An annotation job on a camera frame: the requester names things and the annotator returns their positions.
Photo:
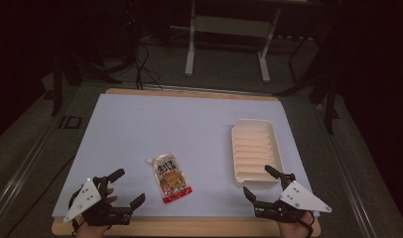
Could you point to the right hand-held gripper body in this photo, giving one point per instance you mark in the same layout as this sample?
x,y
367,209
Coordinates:
x,y
300,198

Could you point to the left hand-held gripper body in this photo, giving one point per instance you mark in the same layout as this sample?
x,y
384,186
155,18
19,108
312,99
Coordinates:
x,y
90,198

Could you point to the cream ridged plastic tray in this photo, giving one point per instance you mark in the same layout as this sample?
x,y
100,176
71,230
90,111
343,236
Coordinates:
x,y
254,148

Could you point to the orange and red sauce pouch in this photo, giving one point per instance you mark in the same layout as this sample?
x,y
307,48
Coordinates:
x,y
171,180

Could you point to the person's right hand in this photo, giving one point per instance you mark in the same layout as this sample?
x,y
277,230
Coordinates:
x,y
294,230

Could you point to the person's left hand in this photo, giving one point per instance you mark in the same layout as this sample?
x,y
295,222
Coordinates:
x,y
90,232

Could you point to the pale blue table mat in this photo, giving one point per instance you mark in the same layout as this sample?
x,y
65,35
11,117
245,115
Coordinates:
x,y
176,132

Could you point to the black tripod stand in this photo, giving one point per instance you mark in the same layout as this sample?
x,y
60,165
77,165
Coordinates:
x,y
325,82
62,79

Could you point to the black floor bracket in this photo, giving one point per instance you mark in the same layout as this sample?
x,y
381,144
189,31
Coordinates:
x,y
70,122

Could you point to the white metal table frame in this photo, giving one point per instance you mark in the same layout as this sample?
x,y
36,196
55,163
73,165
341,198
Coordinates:
x,y
229,26

